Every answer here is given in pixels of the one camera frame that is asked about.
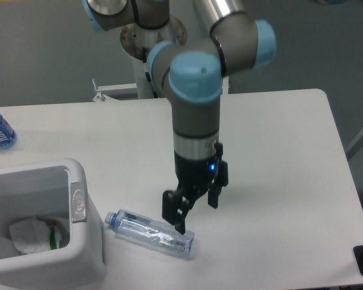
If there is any black cable on pedestal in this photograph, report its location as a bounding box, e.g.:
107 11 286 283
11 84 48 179
142 47 159 99

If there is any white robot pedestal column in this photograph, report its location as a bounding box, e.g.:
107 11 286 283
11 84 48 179
120 16 188 99

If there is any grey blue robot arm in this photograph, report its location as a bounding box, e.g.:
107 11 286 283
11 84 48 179
82 1 277 233

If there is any white paper trash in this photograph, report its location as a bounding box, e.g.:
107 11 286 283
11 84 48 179
9 216 70 255

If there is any white plastic trash can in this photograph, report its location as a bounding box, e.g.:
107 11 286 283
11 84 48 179
0 159 107 289

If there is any clear plastic bottle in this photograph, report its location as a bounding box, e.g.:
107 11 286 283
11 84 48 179
104 209 195 258

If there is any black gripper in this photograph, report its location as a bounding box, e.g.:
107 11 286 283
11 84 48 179
162 141 229 234

